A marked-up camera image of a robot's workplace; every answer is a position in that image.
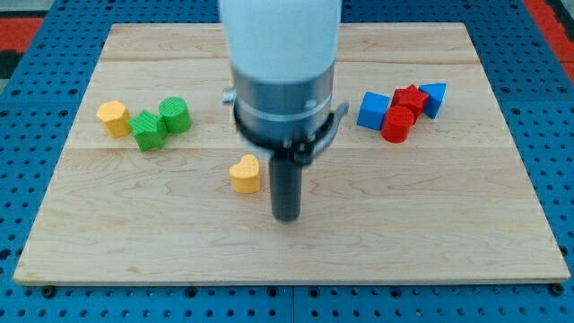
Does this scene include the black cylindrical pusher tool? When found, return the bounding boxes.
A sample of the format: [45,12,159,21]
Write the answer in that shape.
[269,151,300,223]

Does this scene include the yellow heart block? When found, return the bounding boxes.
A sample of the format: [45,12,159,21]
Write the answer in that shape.
[229,154,261,194]

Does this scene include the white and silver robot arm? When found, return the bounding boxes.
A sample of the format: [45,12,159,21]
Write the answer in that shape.
[218,0,349,223]

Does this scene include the green star block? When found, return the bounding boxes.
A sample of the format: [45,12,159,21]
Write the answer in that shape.
[127,110,168,152]

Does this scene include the red star block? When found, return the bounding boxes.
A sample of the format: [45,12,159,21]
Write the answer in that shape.
[391,84,430,124]

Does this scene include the blue cube block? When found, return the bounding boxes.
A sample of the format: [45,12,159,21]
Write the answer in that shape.
[356,92,390,131]

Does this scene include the red cylinder block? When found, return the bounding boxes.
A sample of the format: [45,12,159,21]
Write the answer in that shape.
[380,106,414,144]

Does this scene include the green cylinder block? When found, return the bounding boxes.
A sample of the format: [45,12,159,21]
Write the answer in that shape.
[159,97,192,134]

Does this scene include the wooden board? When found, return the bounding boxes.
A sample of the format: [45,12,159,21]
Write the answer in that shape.
[13,22,570,286]

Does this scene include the blue triangle block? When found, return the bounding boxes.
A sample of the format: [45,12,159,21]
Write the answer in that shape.
[419,83,448,119]

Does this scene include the yellow hexagon block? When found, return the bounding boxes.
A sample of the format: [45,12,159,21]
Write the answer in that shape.
[96,100,131,138]

